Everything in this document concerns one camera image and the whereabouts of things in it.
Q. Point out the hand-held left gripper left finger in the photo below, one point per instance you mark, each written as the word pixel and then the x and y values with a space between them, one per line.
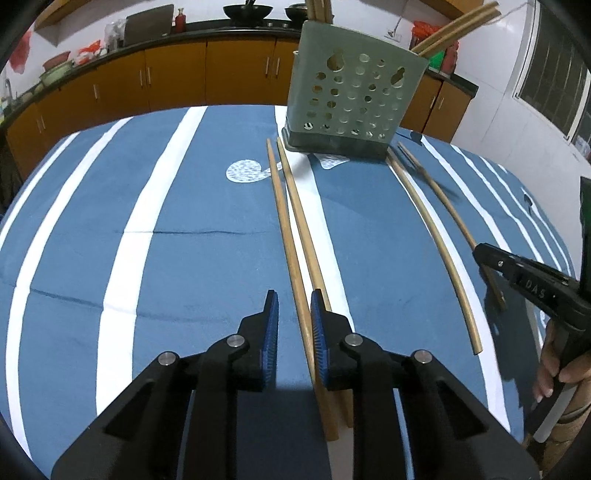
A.
pixel 272 337

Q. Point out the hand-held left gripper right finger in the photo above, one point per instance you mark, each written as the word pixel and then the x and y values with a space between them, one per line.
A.
pixel 318 337

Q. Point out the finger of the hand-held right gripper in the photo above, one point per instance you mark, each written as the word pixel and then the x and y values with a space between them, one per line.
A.
pixel 585 207
pixel 494 258

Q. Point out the wooden chopstick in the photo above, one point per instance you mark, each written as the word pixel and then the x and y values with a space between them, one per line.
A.
pixel 438 221
pixel 302 221
pixel 465 32
pixel 463 26
pixel 288 249
pixel 320 9
pixel 328 9
pixel 443 194
pixel 461 21
pixel 311 9

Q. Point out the green perforated utensil holder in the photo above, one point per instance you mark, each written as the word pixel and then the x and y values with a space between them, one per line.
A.
pixel 351 92

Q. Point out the person's right hand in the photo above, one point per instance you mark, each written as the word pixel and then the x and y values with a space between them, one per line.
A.
pixel 549 364

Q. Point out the blue white striped tablecloth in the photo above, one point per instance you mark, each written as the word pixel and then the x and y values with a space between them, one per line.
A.
pixel 184 277

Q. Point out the large barred window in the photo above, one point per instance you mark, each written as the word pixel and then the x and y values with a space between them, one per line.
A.
pixel 558 64

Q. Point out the dark red bottle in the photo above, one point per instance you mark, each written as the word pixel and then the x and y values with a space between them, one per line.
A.
pixel 449 60

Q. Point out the green bottle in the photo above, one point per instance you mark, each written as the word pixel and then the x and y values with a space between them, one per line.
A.
pixel 435 61

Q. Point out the red bags over bottles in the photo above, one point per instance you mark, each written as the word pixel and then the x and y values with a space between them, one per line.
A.
pixel 422 30

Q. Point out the wooden base cabinets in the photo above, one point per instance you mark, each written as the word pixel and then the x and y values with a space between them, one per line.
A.
pixel 175 74

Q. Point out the black kitchen countertop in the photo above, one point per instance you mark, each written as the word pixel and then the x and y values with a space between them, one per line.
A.
pixel 221 31

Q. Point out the black wok with lid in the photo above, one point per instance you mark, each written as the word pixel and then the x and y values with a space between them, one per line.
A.
pixel 295 12

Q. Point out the small red bottle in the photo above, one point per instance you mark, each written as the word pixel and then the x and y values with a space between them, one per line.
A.
pixel 180 21

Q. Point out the dark cutting board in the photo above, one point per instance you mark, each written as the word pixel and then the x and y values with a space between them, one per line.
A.
pixel 147 25

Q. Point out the clear plastic bag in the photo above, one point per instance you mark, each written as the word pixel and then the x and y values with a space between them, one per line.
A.
pixel 113 37

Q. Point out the green basin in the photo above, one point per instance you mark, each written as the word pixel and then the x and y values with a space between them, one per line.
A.
pixel 55 74

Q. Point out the red basin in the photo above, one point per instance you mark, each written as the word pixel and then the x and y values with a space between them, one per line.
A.
pixel 57 60

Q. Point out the metal faucet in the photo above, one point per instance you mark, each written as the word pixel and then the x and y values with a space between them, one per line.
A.
pixel 8 90

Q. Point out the hanging red plastic bag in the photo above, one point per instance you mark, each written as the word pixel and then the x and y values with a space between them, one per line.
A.
pixel 21 50

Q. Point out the white wall socket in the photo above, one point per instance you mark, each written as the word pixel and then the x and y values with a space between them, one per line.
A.
pixel 393 33

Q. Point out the wooden wall cabinets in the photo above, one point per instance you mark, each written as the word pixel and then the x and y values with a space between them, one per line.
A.
pixel 51 16

